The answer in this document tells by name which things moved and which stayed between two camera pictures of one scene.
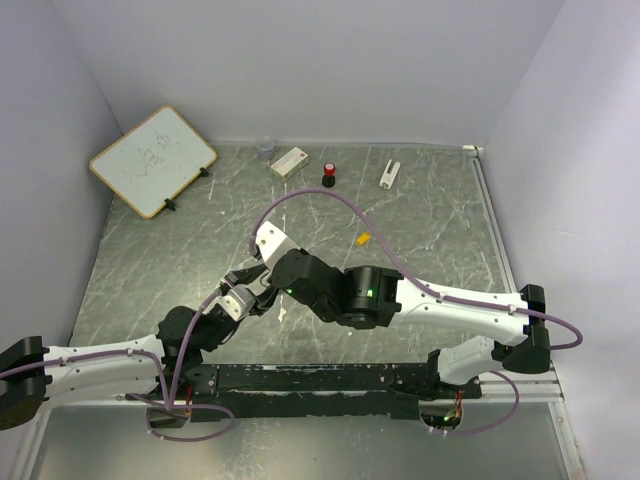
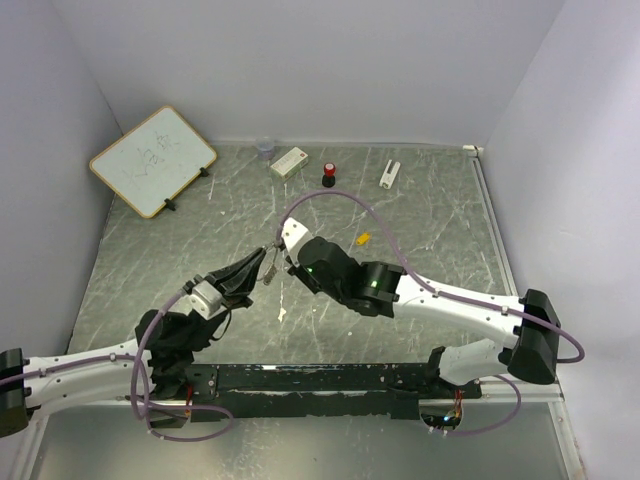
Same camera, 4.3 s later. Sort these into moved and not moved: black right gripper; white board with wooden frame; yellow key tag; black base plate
Moved: black right gripper
Not moved: white board with wooden frame; black base plate; yellow key tag
